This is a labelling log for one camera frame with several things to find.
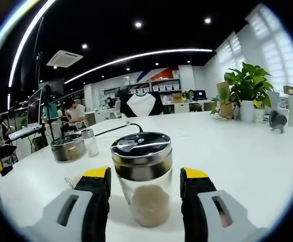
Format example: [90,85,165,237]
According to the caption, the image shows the tall black pole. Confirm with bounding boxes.
[34,16,45,89]

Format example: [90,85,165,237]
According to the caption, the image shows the tall white cylinder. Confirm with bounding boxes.
[288,94,293,127]

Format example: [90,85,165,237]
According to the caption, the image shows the potted green plant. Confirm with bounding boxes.
[210,62,275,124]

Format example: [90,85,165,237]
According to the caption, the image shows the white window blind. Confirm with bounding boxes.
[246,4,293,99]
[215,31,246,74]

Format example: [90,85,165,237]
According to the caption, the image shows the computer monitor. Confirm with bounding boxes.
[193,89,207,100]

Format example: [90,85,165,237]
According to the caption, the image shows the small brown carton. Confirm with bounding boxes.
[171,92,184,103]

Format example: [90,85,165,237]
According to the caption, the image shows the white office chair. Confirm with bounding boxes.
[113,100,123,119]

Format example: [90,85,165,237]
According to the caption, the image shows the grey figurine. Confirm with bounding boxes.
[269,110,288,134]

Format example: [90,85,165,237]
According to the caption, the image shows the teal panel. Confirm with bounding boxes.
[43,102,59,119]

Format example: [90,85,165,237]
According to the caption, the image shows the tall seasoning bottle brown powder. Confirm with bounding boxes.
[110,132,174,228]

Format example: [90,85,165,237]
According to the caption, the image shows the black display screen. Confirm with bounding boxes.
[39,78,64,101]

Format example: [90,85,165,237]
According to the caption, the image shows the small seasoning bottle white granules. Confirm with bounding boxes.
[81,128,100,158]

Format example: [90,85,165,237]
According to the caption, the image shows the row of white storage bins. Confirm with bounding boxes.
[130,84,181,94]

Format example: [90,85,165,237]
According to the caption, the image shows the black power cable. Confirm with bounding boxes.
[95,123,144,137]

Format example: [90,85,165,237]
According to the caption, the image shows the small white patterned pot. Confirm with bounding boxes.
[253,99,266,124]

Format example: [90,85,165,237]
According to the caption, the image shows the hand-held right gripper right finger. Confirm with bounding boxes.
[180,166,250,242]

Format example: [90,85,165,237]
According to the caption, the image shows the tall seasoning bottle white powder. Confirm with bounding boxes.
[50,133,88,190]

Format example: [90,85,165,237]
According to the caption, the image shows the grey storage shelf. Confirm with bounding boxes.
[100,78,182,101]

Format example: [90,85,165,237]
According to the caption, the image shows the black laptop stand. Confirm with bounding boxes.
[8,123,49,154]

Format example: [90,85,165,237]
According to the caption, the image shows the round ceiling spotlights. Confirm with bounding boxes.
[81,17,211,74]

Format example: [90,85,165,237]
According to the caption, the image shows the tall brown cardboard box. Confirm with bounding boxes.
[216,81,234,119]

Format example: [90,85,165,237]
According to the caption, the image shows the white office desk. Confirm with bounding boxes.
[85,108,119,127]

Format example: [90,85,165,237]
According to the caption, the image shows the ceiling air conditioner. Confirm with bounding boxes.
[46,49,84,68]

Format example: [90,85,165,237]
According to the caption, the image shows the white laptop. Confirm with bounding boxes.
[8,87,43,141]

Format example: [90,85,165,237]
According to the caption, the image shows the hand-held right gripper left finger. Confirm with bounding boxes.
[43,166,112,242]

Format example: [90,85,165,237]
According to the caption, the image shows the long ceiling light strip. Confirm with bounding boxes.
[63,48,213,84]
[8,0,59,88]

